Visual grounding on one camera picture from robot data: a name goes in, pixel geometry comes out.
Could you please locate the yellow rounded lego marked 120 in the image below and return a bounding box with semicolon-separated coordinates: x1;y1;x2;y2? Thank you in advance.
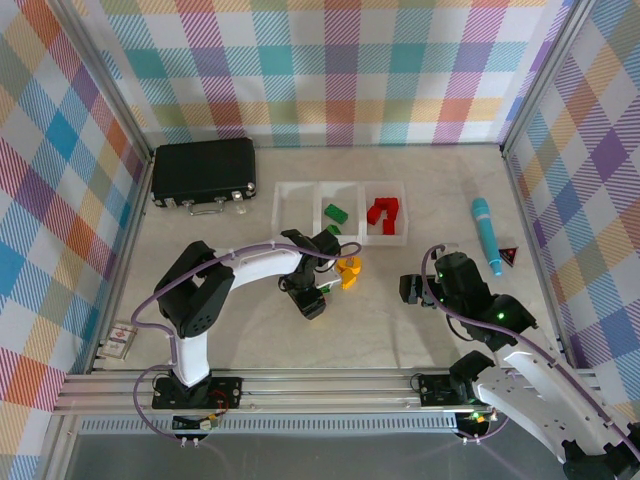
334;256;366;277

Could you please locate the teal pen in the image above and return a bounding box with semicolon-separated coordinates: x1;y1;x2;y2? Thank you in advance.
471;197;504;278

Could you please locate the white three-compartment container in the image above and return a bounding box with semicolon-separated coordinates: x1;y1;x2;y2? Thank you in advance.
271;179;411;249

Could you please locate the black hard case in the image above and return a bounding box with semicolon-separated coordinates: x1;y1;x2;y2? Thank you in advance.
151;137;258;211

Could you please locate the small card tag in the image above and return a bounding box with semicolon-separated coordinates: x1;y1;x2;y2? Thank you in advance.
98;322;139;361

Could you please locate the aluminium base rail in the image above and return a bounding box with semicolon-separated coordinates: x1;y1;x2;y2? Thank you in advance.
52;368;604;417

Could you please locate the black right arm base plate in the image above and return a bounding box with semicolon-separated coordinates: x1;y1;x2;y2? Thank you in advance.
416;373;482;409

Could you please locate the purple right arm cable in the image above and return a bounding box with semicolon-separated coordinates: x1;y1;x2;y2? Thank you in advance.
421;243;640;464

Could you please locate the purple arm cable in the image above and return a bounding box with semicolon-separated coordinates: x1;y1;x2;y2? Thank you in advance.
421;243;640;464
131;241;363;346

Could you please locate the silver case handle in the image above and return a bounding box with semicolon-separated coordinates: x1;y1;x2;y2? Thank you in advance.
186;196;227;218

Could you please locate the slotted metal cable tray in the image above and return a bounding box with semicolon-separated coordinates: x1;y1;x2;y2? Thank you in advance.
78;417;464;437

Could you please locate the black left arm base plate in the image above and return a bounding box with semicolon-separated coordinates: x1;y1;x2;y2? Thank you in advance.
151;376;245;412

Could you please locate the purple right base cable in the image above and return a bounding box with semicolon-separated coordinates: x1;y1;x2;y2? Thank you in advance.
458;408;512;445

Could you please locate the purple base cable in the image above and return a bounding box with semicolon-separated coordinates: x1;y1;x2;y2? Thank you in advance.
133;364;201;447
458;408;512;445

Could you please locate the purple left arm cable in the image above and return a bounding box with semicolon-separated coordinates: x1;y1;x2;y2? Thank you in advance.
131;241;363;346

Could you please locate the small circuit board with wires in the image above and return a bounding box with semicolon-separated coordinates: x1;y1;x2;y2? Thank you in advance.
172;410;224;435

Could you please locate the aluminium frame post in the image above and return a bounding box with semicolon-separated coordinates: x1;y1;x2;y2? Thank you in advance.
52;0;155;161
499;0;596;159

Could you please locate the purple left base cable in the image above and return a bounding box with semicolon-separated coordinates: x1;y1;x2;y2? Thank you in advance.
133;364;201;447

